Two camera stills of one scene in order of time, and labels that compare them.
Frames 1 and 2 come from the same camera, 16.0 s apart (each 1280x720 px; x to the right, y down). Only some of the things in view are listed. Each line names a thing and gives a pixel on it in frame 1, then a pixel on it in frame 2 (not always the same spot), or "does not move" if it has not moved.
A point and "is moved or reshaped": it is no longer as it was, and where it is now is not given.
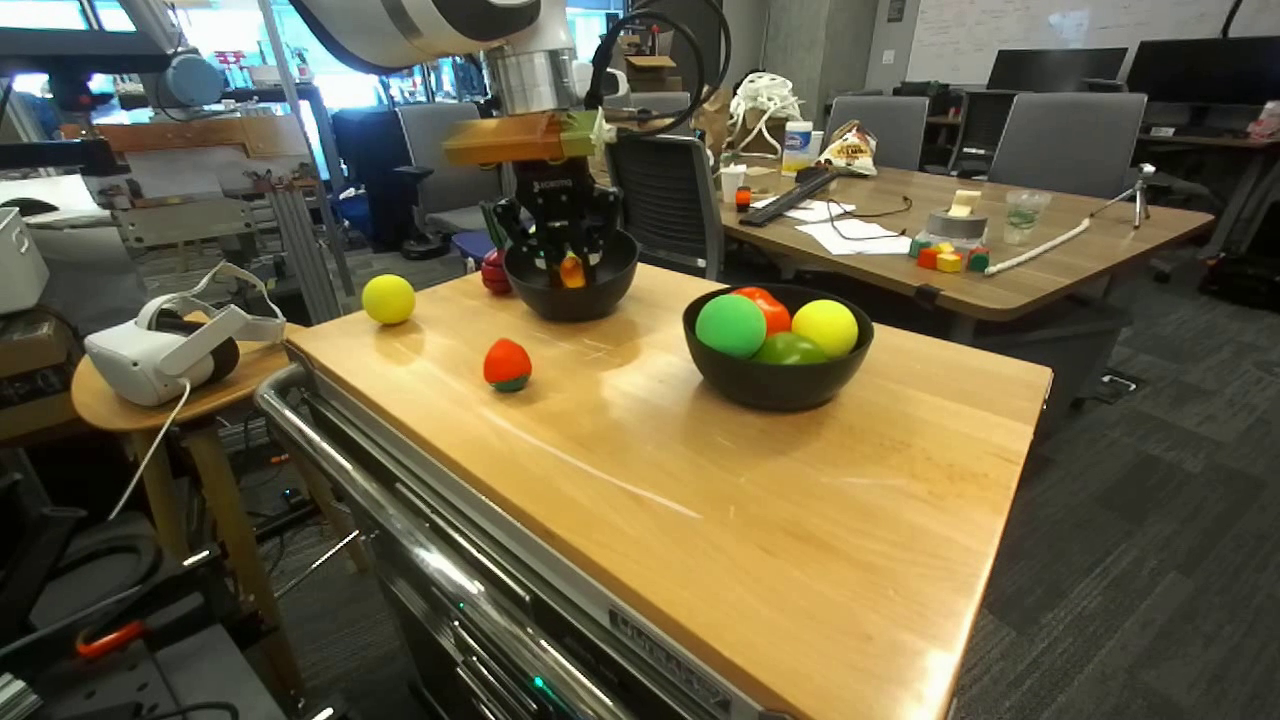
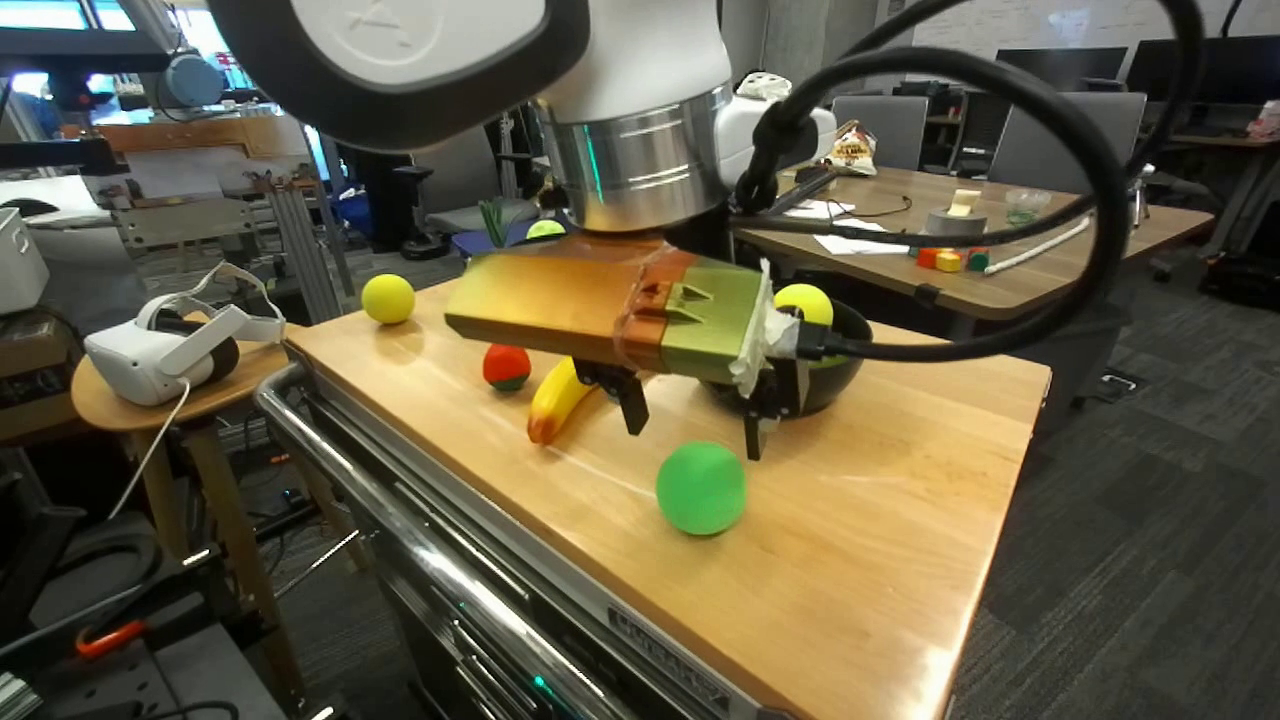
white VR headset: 181,341 does not move
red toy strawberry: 507,367 does not move
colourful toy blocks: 945,257 does not move
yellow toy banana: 574,271 is moved or reshaped
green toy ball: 731,325 is moved or reshaped
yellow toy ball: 831,321 is moved or reshaped
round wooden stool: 181,419 does not move
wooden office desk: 959,237 does not move
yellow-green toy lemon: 388,296 does not move
